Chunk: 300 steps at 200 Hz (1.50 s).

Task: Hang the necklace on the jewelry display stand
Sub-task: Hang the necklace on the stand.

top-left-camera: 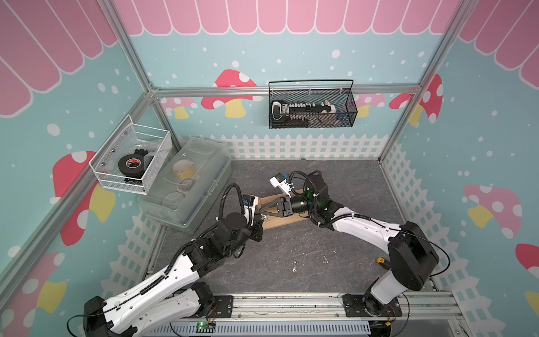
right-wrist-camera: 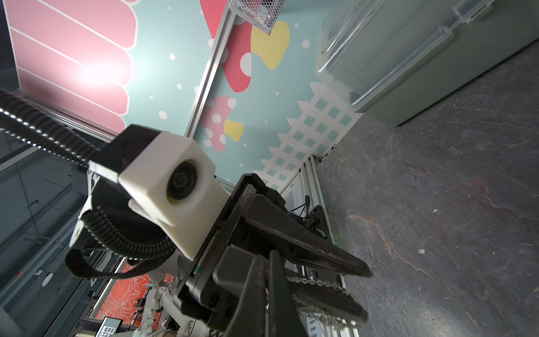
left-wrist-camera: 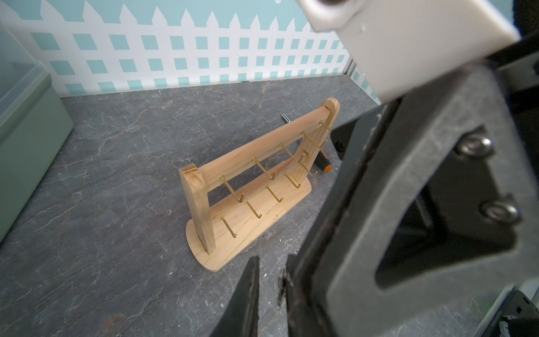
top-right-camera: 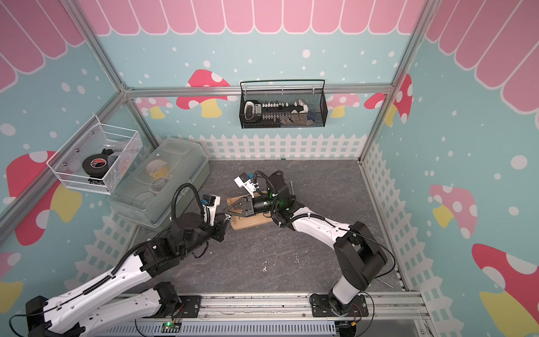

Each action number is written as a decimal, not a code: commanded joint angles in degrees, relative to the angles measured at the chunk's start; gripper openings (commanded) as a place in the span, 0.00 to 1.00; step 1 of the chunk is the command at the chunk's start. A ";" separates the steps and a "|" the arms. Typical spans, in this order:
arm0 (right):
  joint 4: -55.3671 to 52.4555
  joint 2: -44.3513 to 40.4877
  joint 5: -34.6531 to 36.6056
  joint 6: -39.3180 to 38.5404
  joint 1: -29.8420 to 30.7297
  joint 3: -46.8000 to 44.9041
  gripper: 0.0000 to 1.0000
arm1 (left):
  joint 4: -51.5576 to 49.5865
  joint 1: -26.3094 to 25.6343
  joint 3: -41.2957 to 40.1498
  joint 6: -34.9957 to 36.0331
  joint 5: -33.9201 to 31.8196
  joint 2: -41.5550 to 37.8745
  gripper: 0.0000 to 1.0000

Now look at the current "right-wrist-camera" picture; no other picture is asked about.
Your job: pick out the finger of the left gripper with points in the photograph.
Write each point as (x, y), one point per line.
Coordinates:
(232, 269)
(279, 231)

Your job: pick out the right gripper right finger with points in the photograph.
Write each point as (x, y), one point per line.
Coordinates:
(283, 316)

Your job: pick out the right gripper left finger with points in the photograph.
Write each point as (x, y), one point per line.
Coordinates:
(249, 317)

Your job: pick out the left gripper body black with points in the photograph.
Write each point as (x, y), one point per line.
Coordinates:
(211, 290)

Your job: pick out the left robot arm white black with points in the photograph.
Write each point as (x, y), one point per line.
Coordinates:
(111, 241)

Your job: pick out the translucent green storage box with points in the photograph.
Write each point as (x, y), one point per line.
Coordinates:
(390, 60)

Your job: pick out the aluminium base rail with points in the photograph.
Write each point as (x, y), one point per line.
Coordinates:
(304, 198)

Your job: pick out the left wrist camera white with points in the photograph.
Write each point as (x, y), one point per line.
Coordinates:
(170, 181)

